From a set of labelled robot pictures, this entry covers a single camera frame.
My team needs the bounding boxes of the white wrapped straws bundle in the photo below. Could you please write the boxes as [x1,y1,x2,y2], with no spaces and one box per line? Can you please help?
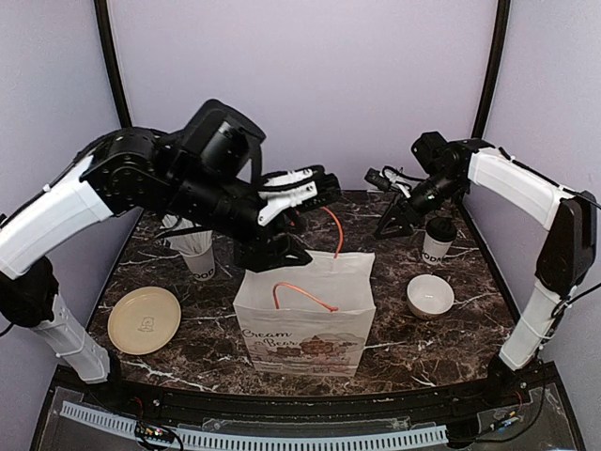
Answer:
[162,215,212,257]

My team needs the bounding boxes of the white slotted cable duct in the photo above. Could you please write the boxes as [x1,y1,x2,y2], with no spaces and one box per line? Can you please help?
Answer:
[59,401,449,450]

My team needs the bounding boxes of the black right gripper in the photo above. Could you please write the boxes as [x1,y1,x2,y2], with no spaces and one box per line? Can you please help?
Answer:
[375,170,466,239]

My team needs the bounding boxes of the black frame post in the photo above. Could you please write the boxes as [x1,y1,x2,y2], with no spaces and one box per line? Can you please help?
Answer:
[471,0,511,139]
[93,0,132,128]

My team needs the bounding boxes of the beige round plate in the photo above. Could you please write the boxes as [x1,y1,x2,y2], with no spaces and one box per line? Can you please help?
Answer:
[107,287,181,355]

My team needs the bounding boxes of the white cream bear paper bag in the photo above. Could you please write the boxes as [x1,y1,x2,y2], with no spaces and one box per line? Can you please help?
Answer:
[233,250,376,377]

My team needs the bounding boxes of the black right frame post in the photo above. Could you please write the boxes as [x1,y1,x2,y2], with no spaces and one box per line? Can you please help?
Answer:
[471,0,511,139]

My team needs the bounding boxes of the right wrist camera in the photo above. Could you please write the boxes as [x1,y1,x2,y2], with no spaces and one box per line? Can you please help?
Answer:
[364,165,412,198]

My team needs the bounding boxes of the black left frame post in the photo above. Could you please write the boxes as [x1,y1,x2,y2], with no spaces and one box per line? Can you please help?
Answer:
[93,0,132,128]

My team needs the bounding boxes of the black front table rail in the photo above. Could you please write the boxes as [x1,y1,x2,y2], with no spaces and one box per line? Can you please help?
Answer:
[42,363,572,431]

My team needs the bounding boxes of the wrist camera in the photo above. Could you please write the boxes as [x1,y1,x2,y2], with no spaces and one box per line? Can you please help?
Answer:
[257,164,341,226]
[364,165,412,198]

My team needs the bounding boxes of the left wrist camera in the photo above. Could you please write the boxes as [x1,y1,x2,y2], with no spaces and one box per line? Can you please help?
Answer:
[257,164,341,226]

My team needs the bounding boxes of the black plastic cup lid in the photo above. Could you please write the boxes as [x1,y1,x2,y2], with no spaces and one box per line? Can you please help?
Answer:
[425,216,457,242]

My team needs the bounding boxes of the white paper coffee cup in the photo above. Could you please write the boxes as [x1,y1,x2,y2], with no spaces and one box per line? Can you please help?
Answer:
[421,234,453,266]

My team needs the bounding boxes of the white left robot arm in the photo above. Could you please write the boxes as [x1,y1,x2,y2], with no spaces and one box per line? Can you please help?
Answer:
[1,99,322,410]

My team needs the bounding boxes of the white cup holding straws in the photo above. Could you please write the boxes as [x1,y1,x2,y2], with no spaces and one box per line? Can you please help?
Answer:
[181,247,215,282]

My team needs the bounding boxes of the white ceramic bowl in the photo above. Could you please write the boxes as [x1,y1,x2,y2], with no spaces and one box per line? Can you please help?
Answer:
[407,274,455,320]

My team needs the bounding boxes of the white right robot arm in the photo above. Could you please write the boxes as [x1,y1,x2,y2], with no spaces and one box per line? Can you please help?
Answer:
[365,132,600,371]

